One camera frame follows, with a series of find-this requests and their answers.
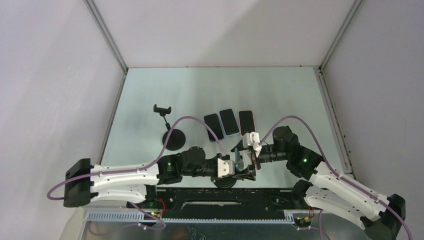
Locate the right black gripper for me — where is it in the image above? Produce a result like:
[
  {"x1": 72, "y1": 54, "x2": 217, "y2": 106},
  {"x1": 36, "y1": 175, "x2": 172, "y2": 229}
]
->
[{"x1": 231, "y1": 138, "x2": 289, "y2": 180}]

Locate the teal phone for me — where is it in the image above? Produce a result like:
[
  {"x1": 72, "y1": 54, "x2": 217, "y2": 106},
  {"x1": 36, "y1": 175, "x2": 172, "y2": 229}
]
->
[{"x1": 234, "y1": 147, "x2": 245, "y2": 172}]

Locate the black gooseneck phone stand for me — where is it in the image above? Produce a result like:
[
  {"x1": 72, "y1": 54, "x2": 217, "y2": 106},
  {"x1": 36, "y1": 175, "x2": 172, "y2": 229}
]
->
[{"x1": 210, "y1": 173, "x2": 238, "y2": 189}]

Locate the light blue phone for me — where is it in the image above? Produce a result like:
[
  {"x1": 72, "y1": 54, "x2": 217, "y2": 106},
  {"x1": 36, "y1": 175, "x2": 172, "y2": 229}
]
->
[{"x1": 219, "y1": 108, "x2": 240, "y2": 136}]

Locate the pink phone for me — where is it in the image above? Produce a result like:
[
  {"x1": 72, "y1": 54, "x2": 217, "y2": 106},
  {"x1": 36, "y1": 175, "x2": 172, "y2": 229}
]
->
[{"x1": 238, "y1": 110, "x2": 256, "y2": 136}]

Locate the black round-base phone stand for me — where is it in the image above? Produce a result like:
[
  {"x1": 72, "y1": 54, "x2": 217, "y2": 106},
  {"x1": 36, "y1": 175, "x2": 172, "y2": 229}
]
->
[{"x1": 153, "y1": 104, "x2": 186, "y2": 151}]

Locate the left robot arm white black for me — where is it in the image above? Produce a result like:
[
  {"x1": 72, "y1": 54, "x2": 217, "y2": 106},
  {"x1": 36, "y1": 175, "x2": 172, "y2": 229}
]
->
[{"x1": 63, "y1": 146, "x2": 229, "y2": 208}]

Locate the left controller board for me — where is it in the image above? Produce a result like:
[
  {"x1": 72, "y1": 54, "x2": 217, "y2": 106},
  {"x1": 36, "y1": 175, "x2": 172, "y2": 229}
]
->
[{"x1": 143, "y1": 214, "x2": 161, "y2": 221}]

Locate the controller board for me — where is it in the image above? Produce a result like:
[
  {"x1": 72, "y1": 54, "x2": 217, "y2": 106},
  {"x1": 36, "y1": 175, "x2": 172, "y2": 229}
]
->
[
  {"x1": 143, "y1": 214, "x2": 161, "y2": 221},
  {"x1": 294, "y1": 217, "x2": 313, "y2": 229}
]

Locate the right controller board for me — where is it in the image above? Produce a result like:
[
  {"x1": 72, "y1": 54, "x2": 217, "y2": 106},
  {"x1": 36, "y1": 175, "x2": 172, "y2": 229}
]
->
[{"x1": 294, "y1": 217, "x2": 313, "y2": 229}]

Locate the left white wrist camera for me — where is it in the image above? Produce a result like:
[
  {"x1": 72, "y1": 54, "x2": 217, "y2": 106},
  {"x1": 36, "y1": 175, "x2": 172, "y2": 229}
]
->
[{"x1": 217, "y1": 158, "x2": 235, "y2": 178}]

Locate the grey slotted cable duct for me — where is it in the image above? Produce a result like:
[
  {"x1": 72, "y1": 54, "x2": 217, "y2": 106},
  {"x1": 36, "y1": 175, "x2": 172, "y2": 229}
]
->
[{"x1": 85, "y1": 210, "x2": 295, "y2": 224}]

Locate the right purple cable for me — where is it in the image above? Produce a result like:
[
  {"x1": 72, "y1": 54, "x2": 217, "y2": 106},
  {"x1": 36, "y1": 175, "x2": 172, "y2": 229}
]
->
[{"x1": 258, "y1": 115, "x2": 414, "y2": 240}]

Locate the purple cable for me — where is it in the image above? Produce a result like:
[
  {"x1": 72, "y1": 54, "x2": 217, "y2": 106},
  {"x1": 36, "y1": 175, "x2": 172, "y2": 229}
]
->
[
  {"x1": 258, "y1": 115, "x2": 414, "y2": 240},
  {"x1": 46, "y1": 115, "x2": 229, "y2": 201}
]

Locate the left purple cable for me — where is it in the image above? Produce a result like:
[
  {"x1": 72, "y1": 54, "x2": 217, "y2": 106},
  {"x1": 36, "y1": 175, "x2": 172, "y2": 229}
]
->
[{"x1": 46, "y1": 115, "x2": 229, "y2": 201}]

